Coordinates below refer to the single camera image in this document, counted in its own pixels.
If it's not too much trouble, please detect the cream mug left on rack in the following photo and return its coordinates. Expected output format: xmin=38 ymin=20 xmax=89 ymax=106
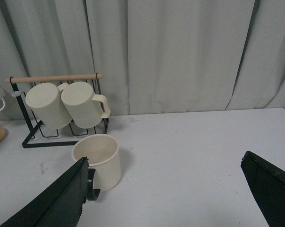
xmin=26 ymin=83 xmax=72 ymax=130

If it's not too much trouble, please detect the black wire mug rack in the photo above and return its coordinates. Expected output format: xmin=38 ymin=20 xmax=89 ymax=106
xmin=6 ymin=73 xmax=103 ymax=148

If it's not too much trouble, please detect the grey curtain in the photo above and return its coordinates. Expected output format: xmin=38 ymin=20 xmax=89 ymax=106
xmin=0 ymin=0 xmax=285 ymax=121

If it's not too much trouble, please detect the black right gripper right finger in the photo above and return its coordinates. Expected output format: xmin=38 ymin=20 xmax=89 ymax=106
xmin=241 ymin=151 xmax=285 ymax=227

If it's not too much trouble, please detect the cream mug on rack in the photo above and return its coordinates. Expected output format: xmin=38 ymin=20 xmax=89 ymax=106
xmin=26 ymin=83 xmax=72 ymax=130
xmin=61 ymin=81 xmax=111 ymax=129

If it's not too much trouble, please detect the cream mug with black handle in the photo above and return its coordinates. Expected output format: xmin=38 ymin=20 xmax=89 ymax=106
xmin=71 ymin=134 xmax=121 ymax=201

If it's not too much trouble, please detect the cream mug right on rack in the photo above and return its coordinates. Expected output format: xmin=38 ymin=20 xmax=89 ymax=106
xmin=61 ymin=81 xmax=111 ymax=129

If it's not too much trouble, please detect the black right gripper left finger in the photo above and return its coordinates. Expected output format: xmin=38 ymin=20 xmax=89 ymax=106
xmin=1 ymin=157 xmax=88 ymax=227

